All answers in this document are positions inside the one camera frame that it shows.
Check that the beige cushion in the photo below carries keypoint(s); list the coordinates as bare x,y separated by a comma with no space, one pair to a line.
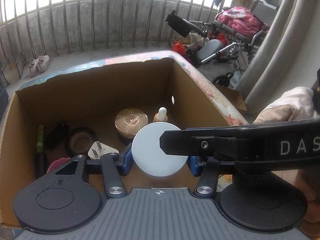
300,103

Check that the metal balcony railing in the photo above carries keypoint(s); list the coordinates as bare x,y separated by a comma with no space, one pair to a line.
30,28

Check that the brown cardboard box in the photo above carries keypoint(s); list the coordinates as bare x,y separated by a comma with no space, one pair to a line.
90,95

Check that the person's right hand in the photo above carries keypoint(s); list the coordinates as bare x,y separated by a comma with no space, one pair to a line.
310,223

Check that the beige curtain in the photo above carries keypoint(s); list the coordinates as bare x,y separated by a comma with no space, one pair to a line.
274,56

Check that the wheelchair with pink blanket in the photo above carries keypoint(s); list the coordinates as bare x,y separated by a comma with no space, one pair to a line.
234,31

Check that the white vitamin bottle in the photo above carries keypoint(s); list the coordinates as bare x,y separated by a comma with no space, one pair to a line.
149,156

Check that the white power adapter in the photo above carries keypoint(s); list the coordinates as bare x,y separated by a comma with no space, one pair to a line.
99,149

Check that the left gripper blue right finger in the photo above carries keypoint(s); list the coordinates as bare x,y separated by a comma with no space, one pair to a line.
196,165

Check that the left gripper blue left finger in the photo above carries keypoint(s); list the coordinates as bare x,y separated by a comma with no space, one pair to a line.
125,161

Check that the gold lidded round jar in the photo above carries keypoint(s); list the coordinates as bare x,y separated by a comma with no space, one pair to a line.
130,121

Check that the white sneakers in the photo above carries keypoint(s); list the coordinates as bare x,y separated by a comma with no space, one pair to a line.
39,64

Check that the black tape roll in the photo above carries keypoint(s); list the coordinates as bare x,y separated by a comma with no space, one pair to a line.
79,141

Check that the green black marker pen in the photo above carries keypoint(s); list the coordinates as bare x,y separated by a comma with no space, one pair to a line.
40,156

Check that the pink round lid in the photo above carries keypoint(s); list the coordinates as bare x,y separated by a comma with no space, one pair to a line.
57,163

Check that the green dropper bottle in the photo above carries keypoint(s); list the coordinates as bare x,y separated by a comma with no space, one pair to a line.
161,115

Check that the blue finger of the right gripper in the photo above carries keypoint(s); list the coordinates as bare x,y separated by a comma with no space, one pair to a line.
177,142

